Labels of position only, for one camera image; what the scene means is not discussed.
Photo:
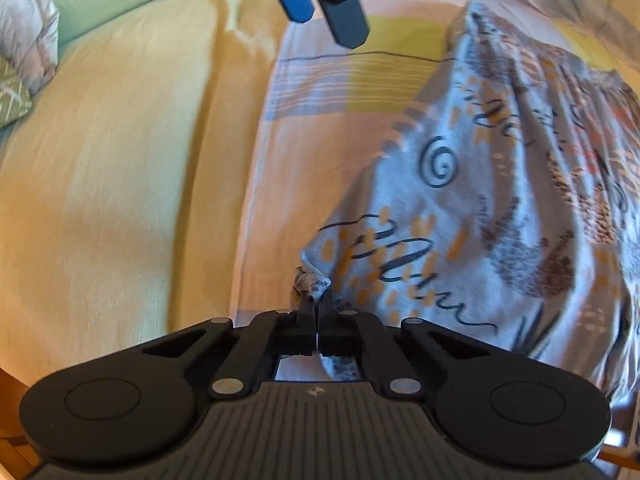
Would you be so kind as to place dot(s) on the green patterned cushion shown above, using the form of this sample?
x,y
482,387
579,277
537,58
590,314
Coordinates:
x,y
12,95

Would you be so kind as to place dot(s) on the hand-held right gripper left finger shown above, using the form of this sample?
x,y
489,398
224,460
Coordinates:
x,y
306,331

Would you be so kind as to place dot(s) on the yellow bed sheet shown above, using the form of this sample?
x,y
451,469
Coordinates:
x,y
120,170

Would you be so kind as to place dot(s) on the grey printed pants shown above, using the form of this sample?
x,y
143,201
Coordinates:
x,y
475,200

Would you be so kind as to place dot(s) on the wooden bed frame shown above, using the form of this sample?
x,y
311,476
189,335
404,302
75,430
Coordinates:
x,y
15,430

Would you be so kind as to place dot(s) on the white checked pillow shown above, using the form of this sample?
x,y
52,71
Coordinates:
x,y
25,25

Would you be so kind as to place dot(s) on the striped pastel quilt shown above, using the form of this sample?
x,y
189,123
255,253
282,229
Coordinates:
x,y
320,90

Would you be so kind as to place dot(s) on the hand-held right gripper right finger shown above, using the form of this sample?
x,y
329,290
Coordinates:
x,y
327,332

